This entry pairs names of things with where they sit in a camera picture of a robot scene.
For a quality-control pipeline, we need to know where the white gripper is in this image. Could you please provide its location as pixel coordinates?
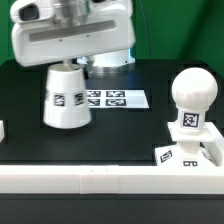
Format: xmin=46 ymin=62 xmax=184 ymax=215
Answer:
xmin=10 ymin=0 xmax=135 ymax=67

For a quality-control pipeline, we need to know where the white lamp shade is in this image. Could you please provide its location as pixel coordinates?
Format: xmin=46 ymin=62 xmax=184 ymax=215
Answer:
xmin=43 ymin=64 xmax=91 ymax=129

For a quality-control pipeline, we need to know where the white lamp bulb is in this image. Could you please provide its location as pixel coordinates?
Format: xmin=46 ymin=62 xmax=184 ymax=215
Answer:
xmin=171 ymin=67 xmax=218 ymax=135

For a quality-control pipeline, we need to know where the white lamp base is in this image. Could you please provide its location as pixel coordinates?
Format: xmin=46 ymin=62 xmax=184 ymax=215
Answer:
xmin=155 ymin=122 xmax=216 ymax=168

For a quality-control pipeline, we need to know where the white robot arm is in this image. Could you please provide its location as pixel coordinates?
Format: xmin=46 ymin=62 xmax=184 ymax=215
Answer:
xmin=10 ymin=0 xmax=135 ymax=72

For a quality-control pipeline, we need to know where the white marker sheet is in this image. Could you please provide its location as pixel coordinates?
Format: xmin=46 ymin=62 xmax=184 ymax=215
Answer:
xmin=87 ymin=90 xmax=149 ymax=109

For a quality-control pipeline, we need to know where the white left fence piece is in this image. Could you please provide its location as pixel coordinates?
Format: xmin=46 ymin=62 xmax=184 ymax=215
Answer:
xmin=0 ymin=120 xmax=5 ymax=142

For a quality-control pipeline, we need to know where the white front fence bar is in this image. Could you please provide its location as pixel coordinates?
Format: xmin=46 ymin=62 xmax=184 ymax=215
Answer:
xmin=0 ymin=165 xmax=224 ymax=194

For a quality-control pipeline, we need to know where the white fence bar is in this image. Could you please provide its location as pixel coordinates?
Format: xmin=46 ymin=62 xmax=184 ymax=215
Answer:
xmin=202 ymin=122 xmax=224 ymax=167
xmin=0 ymin=165 xmax=224 ymax=194

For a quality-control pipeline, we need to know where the white right fence bar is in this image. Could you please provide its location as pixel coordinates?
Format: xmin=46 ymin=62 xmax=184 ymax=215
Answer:
xmin=202 ymin=122 xmax=224 ymax=167

